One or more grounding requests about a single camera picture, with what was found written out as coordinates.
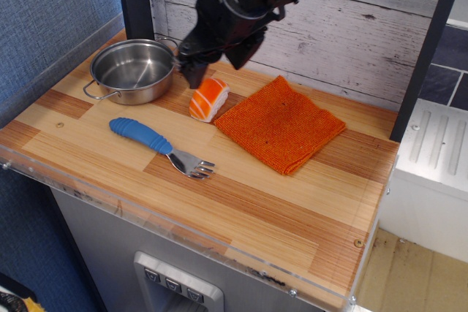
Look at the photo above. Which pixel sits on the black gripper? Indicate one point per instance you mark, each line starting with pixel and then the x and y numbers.
pixel 235 28

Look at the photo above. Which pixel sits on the orange knitted cloth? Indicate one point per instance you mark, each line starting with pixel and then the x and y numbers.
pixel 279 126

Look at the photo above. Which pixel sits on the blue handled metal fork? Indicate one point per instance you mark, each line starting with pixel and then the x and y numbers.
pixel 184 162

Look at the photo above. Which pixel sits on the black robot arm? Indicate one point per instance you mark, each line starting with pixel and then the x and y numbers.
pixel 231 28

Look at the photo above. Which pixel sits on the toy salmon sushi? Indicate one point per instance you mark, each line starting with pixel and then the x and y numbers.
pixel 208 98

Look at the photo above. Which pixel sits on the small steel pot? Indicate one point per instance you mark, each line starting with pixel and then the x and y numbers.
pixel 132 72

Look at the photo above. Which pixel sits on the clear acrylic table guard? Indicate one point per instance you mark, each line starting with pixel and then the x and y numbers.
pixel 305 234

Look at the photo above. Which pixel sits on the silver toy appliance cabinet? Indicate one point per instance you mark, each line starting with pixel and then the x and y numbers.
pixel 108 236

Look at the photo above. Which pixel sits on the silver button panel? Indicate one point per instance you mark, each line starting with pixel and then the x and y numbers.
pixel 168 288

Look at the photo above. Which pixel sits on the white grooved box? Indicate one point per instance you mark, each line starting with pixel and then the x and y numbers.
pixel 426 200

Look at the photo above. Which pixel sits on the yellow black object corner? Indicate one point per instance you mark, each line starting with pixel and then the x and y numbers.
pixel 19 300

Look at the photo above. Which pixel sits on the black vertical frame post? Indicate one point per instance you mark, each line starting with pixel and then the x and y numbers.
pixel 433 36

